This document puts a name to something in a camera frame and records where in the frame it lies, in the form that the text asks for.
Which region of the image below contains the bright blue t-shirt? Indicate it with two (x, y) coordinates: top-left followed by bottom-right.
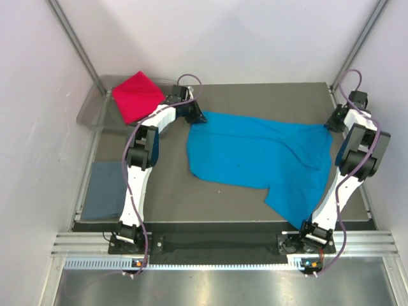
(187, 112), (333, 228)

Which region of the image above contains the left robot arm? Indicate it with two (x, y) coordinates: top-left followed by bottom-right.
(111, 84), (207, 254)

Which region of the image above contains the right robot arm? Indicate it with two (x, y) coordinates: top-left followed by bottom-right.
(297, 90), (391, 252)

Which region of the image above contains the folded red t-shirt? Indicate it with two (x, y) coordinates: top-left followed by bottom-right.
(112, 71), (165, 124)

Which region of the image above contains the clear grey plastic bin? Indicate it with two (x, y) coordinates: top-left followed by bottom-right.
(76, 74), (179, 138)

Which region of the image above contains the folded dark blue t-shirt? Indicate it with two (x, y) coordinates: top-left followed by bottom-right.
(82, 161), (127, 221)

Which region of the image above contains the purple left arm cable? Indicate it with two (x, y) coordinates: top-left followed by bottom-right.
(120, 73), (203, 277)

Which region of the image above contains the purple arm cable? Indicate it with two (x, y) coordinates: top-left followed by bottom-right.
(321, 69), (382, 275)
(120, 73), (203, 277)

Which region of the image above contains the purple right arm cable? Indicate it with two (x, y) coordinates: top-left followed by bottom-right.
(321, 69), (382, 275)

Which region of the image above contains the right corner aluminium post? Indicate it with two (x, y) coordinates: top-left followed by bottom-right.
(329, 0), (390, 92)

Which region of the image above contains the corner aluminium post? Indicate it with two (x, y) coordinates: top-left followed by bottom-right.
(329, 0), (390, 92)
(45, 0), (107, 95)

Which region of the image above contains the aluminium rail frame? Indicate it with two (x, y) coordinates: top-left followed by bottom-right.
(52, 231), (398, 261)

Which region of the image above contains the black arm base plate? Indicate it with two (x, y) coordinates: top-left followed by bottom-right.
(108, 232), (335, 255)

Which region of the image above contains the left corner aluminium post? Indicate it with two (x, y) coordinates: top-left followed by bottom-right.
(45, 0), (107, 95)

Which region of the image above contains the slotted cable duct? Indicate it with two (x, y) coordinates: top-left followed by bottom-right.
(64, 257), (320, 272)

